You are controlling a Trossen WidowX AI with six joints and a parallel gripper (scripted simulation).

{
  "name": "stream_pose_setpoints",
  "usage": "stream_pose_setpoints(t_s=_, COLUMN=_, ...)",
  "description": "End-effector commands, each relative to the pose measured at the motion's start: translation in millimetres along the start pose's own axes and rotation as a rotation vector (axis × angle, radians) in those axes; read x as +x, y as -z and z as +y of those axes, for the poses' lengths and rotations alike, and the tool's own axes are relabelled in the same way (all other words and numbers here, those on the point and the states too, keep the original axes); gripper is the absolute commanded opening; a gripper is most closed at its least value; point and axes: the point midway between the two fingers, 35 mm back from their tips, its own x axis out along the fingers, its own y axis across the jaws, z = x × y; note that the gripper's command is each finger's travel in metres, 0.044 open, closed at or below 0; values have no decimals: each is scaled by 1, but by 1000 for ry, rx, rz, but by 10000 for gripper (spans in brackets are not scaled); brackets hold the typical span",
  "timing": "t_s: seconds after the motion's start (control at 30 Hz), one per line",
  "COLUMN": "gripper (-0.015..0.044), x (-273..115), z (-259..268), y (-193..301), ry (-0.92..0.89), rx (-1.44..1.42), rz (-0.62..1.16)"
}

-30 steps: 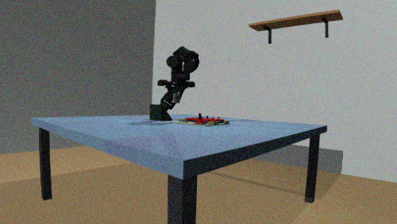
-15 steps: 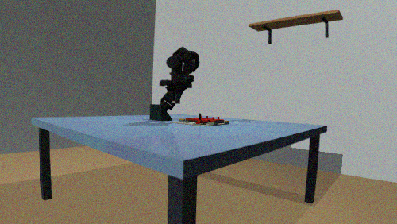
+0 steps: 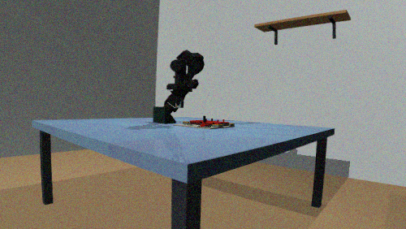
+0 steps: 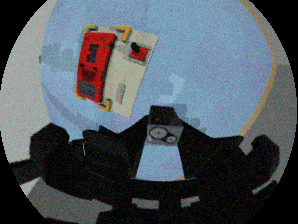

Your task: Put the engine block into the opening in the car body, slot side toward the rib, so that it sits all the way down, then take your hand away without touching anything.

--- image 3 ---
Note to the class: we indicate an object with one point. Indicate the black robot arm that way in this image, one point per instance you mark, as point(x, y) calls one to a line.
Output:
point(195, 64)

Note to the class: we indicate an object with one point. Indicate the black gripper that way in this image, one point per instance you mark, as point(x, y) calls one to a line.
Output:
point(179, 90)

